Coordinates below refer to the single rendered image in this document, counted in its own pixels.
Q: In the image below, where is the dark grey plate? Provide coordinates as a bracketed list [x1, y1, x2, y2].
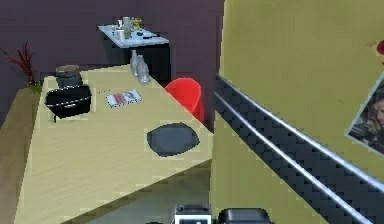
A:
[146, 122, 201, 158]

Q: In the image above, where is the beige wooden table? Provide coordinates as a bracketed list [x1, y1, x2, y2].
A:
[13, 64, 215, 224]

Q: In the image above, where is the white and red book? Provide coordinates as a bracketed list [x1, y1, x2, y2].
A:
[105, 88, 143, 109]

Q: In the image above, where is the red chair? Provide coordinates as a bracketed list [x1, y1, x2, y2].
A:
[164, 77, 205, 123]

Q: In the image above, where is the black pan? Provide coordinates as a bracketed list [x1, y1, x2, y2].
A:
[44, 83, 93, 123]

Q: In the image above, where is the dark jar with brown lid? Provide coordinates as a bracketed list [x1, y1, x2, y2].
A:
[54, 64, 84, 89]

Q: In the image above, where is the black flat object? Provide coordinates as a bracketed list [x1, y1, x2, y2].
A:
[136, 31, 158, 40]

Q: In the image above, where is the grey vase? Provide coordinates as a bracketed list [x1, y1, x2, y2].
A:
[122, 16, 132, 40]

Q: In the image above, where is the yellow flower plant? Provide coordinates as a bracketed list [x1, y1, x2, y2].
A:
[130, 16, 144, 32]

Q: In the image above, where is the red leafed house plant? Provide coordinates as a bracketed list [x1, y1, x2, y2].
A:
[0, 41, 43, 95]

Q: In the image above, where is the framed portrait picture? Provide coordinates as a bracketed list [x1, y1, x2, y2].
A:
[344, 71, 384, 158]

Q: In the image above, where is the red round wall object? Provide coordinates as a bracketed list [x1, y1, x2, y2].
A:
[367, 39, 384, 57]

